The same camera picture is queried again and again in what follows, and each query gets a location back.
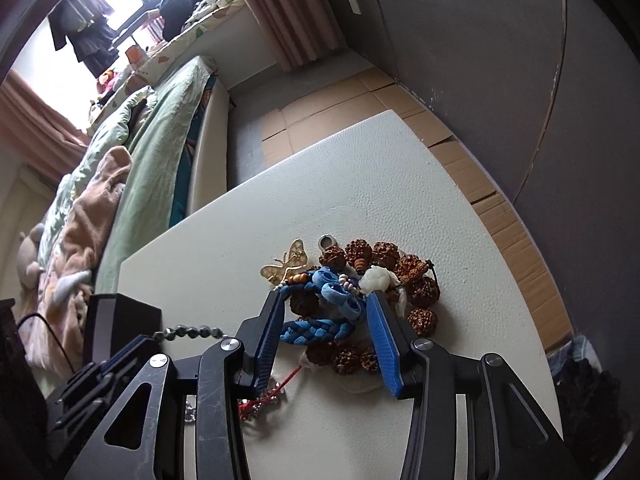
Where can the light green floral quilt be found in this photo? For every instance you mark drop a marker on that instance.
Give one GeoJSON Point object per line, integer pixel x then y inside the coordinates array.
{"type": "Point", "coordinates": [107, 130]}

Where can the gold butterfly brooch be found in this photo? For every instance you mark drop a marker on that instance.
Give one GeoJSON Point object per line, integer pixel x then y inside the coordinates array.
{"type": "Point", "coordinates": [292, 256]}

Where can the flattened cardboard sheets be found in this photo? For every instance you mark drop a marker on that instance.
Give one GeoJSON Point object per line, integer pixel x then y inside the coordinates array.
{"type": "Point", "coordinates": [330, 100]}

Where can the white bed frame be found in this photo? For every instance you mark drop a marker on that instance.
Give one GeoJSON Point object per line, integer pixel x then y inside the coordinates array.
{"type": "Point", "coordinates": [210, 150]}

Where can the beige plush toy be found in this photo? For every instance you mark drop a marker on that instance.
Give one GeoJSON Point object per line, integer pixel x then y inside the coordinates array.
{"type": "Point", "coordinates": [27, 260]}

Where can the white flower pendant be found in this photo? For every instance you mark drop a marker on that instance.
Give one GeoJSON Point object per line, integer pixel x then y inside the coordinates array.
{"type": "Point", "coordinates": [375, 280]}

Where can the pink-brown curtain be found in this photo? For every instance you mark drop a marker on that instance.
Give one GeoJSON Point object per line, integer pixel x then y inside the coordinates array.
{"type": "Point", "coordinates": [295, 15]}
{"type": "Point", "coordinates": [35, 120]}

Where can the silver rhinestone piece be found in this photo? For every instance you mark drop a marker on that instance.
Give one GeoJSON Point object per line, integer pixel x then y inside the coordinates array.
{"type": "Point", "coordinates": [190, 412]}

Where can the green bed sheet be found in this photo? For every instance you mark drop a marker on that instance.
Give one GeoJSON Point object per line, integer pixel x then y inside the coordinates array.
{"type": "Point", "coordinates": [150, 185]}

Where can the orange box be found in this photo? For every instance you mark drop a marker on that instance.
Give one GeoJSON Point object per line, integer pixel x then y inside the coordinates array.
{"type": "Point", "coordinates": [134, 55]}

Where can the printed window seat cushion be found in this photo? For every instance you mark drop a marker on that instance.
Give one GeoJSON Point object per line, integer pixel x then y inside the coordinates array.
{"type": "Point", "coordinates": [170, 50]}

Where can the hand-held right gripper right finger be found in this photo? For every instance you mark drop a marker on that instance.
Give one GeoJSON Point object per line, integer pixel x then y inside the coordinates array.
{"type": "Point", "coordinates": [385, 345]}

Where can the dark clothes pile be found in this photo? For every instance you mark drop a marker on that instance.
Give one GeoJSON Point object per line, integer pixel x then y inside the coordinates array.
{"type": "Point", "coordinates": [585, 385]}

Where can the dark cloth pile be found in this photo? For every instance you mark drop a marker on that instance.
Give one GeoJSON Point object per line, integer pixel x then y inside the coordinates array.
{"type": "Point", "coordinates": [180, 7]}

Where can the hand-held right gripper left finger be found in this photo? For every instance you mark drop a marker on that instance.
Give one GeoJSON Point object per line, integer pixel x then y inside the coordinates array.
{"type": "Point", "coordinates": [267, 337]}

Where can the pink fleece blanket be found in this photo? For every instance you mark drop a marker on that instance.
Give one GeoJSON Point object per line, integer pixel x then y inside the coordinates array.
{"type": "Point", "coordinates": [85, 220]}

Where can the cream bed headboard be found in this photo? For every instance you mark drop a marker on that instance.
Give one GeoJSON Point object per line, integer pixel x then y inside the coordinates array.
{"type": "Point", "coordinates": [22, 195]}

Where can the silver metal tab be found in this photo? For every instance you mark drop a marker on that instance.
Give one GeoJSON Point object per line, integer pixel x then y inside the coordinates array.
{"type": "Point", "coordinates": [323, 247]}

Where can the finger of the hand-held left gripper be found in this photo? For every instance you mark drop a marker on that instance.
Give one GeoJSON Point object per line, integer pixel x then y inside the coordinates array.
{"type": "Point", "coordinates": [80, 395]}
{"type": "Point", "coordinates": [130, 347]}

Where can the hanging black clothes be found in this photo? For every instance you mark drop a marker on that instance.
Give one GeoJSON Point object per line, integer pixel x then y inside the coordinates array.
{"type": "Point", "coordinates": [90, 35]}

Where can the black jewelry box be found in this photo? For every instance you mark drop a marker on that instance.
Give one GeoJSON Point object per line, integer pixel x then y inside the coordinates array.
{"type": "Point", "coordinates": [122, 322]}

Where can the white wall switch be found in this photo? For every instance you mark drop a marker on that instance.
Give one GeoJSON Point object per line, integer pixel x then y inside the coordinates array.
{"type": "Point", "coordinates": [355, 6]}

